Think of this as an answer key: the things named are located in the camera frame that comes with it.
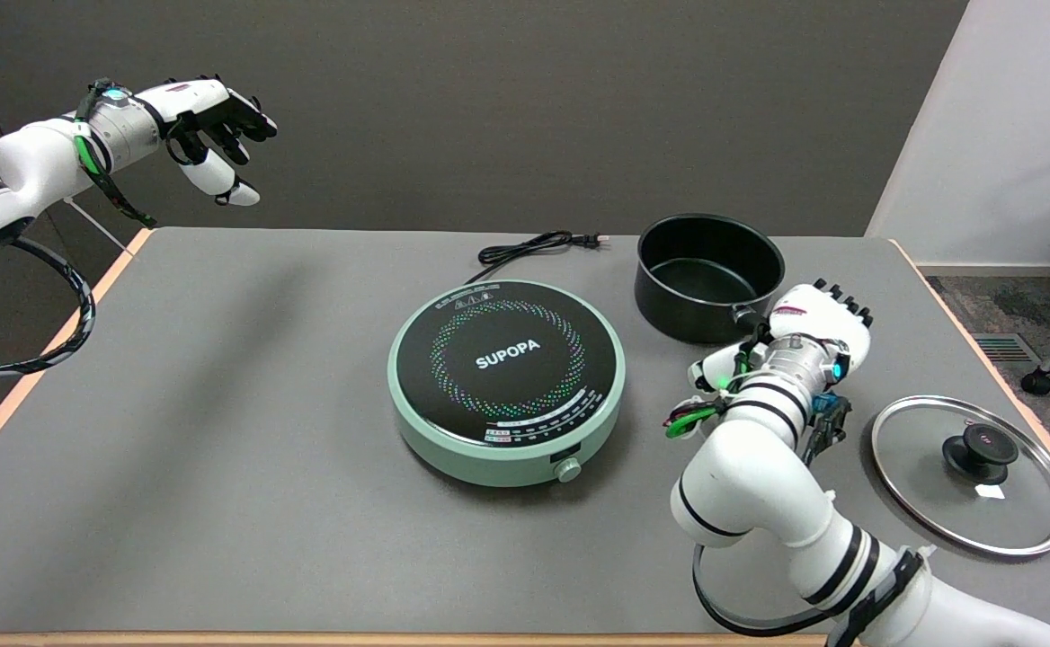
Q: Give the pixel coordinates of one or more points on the glass lid with black knob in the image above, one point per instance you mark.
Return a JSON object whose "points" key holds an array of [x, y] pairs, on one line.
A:
{"points": [[929, 476]]}

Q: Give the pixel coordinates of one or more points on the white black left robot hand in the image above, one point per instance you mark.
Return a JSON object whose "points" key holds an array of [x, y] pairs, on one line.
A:
{"points": [[210, 99]]}

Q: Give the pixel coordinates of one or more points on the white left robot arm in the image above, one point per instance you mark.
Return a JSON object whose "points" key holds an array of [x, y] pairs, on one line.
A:
{"points": [[35, 166]]}

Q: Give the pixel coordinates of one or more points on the metal floor vent grille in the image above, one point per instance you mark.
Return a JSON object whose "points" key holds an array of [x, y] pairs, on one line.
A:
{"points": [[1006, 349]]}

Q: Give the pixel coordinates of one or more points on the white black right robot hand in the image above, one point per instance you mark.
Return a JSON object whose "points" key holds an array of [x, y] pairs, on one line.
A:
{"points": [[822, 314]]}

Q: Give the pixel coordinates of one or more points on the grey table mat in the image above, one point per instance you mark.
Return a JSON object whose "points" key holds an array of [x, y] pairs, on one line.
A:
{"points": [[219, 449]]}

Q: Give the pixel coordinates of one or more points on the green round induction cooker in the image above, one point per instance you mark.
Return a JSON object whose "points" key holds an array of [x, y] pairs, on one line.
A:
{"points": [[507, 395]]}

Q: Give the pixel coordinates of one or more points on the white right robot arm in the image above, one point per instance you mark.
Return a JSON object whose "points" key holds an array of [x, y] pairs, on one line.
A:
{"points": [[745, 476]]}

